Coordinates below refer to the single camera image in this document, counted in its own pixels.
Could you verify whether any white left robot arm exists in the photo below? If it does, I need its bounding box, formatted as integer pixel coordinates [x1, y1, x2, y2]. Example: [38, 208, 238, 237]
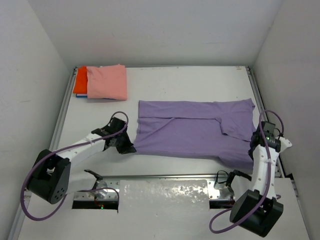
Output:
[26, 116, 136, 205]

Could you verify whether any aluminium left table rail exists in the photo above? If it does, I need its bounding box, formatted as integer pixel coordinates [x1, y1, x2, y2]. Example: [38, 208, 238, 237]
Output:
[49, 67, 78, 152]

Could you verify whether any aluminium right table rail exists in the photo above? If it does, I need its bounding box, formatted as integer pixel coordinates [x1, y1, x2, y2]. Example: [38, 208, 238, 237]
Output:
[245, 66, 285, 178]

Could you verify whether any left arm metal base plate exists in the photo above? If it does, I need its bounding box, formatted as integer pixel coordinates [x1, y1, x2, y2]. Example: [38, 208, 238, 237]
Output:
[74, 180, 120, 202]

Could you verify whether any folded orange t-shirt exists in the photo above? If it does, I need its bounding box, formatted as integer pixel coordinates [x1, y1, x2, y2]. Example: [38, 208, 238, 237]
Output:
[72, 66, 88, 95]

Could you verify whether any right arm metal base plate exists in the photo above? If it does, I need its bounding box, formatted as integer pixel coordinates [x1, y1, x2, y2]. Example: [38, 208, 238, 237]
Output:
[207, 180, 235, 201]

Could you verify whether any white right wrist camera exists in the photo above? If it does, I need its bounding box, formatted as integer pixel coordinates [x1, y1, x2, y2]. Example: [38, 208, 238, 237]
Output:
[279, 136, 292, 153]

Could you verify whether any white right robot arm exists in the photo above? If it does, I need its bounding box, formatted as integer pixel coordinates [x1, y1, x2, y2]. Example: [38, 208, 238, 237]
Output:
[209, 121, 292, 238]

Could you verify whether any aluminium front table rail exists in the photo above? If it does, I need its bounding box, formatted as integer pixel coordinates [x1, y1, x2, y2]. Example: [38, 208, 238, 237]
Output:
[102, 171, 228, 181]

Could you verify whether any white foam front cover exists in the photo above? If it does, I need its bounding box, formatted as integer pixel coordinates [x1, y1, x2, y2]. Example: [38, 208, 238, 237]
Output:
[17, 177, 311, 240]

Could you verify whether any purple t-shirt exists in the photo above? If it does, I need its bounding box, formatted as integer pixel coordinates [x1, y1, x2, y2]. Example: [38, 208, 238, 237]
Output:
[134, 98, 255, 170]

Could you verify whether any aluminium table rail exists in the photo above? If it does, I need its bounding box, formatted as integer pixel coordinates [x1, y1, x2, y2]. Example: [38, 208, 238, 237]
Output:
[49, 67, 78, 152]
[102, 171, 228, 181]
[245, 66, 285, 178]

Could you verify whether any folded pink t-shirt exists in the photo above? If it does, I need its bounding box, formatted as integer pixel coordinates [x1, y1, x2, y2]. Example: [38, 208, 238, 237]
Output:
[87, 64, 128, 101]

